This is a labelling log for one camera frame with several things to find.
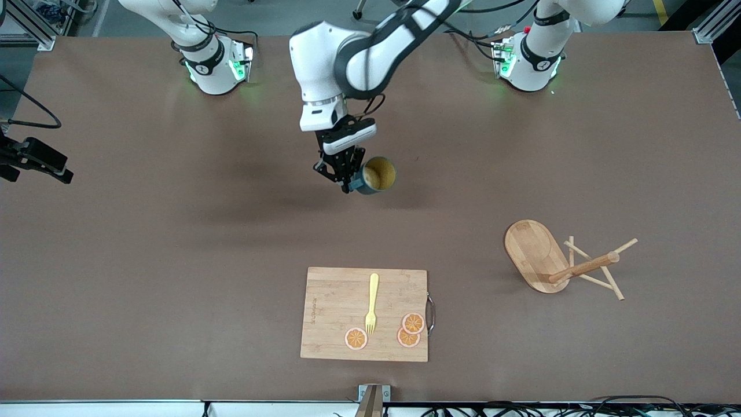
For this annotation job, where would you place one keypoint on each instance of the wooden mug tree rack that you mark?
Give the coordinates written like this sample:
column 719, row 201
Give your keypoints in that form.
column 532, row 249

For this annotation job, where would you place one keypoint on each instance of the orange slice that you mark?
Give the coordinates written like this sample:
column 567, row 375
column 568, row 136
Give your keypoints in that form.
column 356, row 339
column 413, row 322
column 406, row 340

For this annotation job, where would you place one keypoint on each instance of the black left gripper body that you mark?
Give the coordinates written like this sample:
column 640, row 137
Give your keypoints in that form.
column 340, row 164

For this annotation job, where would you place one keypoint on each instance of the grey metal bracket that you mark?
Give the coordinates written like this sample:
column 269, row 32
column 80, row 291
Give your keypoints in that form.
column 385, row 392

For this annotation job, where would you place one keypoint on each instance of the teal mug with yellow inside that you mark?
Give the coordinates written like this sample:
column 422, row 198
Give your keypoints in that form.
column 379, row 174

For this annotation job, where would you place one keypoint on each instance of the white table edge rail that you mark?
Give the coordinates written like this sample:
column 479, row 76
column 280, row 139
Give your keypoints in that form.
column 116, row 410

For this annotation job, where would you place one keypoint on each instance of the grey chair base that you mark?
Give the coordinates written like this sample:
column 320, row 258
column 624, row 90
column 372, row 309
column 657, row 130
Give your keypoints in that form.
column 360, row 11

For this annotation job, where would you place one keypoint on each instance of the aluminium frame profile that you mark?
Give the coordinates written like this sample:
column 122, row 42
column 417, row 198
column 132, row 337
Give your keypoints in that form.
column 703, row 35
column 29, row 40

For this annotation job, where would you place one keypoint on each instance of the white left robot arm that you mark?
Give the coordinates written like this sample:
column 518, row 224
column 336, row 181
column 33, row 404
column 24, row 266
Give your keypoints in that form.
column 324, row 52

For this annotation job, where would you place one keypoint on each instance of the yellow plastic fork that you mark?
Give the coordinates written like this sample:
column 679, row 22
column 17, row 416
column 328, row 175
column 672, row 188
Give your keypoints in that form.
column 373, row 295

